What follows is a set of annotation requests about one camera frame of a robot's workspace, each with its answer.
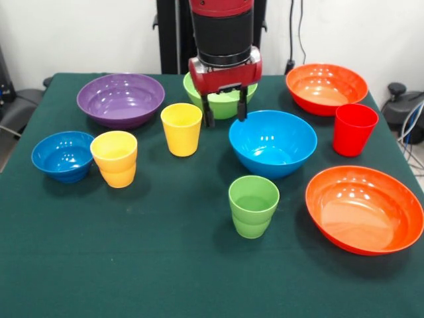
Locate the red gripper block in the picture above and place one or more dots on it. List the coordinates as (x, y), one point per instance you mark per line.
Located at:
(228, 76)

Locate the yellow smooth plastic cup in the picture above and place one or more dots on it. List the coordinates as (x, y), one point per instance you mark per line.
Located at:
(181, 132)

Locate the light blue plastic bowl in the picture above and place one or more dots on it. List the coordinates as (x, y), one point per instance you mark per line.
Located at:
(271, 155)

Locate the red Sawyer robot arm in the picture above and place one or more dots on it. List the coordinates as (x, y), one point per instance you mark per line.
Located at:
(222, 30)

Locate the light green plastic bowl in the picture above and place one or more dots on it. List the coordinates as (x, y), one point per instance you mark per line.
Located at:
(225, 106)

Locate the green stepped plastic cup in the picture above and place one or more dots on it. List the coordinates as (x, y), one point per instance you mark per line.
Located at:
(253, 208)

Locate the orange plastic bowl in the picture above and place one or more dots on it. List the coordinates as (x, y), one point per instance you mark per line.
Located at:
(326, 89)
(361, 212)

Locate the purple plastic bowl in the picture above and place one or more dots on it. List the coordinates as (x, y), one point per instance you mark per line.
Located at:
(121, 99)

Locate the yellow stepped plastic cup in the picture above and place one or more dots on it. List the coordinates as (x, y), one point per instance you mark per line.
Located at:
(114, 159)

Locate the red plastic cup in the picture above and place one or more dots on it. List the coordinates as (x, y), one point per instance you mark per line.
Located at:
(354, 132)

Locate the dark green tablecloth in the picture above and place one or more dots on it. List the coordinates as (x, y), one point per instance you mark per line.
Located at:
(165, 265)

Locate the dark blue plastic bowl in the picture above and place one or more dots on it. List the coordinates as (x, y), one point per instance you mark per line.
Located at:
(63, 159)

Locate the black equipment box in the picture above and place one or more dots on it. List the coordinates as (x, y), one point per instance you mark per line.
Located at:
(6, 83)

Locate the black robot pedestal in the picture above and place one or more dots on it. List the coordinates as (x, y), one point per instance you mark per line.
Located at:
(172, 39)

